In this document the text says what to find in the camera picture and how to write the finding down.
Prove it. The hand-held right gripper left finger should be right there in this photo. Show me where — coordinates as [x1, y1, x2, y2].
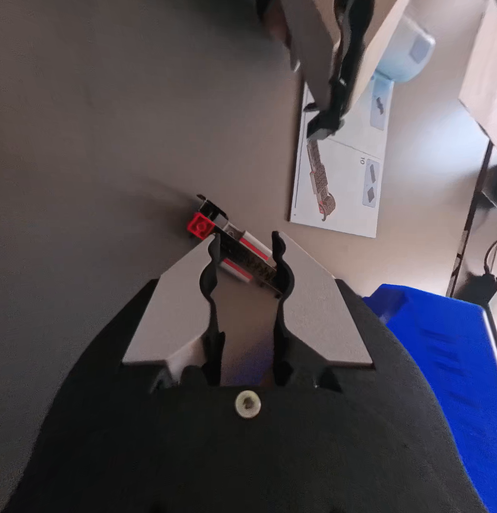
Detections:
[122, 234, 226, 385]

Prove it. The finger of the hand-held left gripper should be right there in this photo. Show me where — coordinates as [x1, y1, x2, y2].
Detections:
[280, 0, 345, 109]
[341, 0, 409, 111]

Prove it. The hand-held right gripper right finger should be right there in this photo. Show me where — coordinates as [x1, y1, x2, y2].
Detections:
[271, 230, 373, 387]

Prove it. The black curved toy brick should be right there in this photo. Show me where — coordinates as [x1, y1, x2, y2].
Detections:
[304, 102, 346, 141]
[196, 194, 229, 221]

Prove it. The grey red toy brick model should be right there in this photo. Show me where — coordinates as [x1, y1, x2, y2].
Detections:
[187, 194, 283, 299]

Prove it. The dark side desk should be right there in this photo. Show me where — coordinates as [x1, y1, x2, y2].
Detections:
[447, 138, 497, 353]

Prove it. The grey-brown desk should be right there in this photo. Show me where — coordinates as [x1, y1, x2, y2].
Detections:
[0, 0, 490, 481]

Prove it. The person's left hand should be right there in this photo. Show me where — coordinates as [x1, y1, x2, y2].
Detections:
[258, 0, 294, 49]

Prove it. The brick instruction booklet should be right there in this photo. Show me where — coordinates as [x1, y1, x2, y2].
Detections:
[289, 16, 437, 239]

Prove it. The blue plastic bin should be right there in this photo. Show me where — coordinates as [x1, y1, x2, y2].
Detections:
[363, 284, 497, 513]

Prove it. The black rectangular device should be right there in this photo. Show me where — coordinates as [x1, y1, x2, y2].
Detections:
[453, 274, 497, 307]

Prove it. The black device cable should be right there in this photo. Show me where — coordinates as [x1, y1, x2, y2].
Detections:
[484, 216, 497, 278]

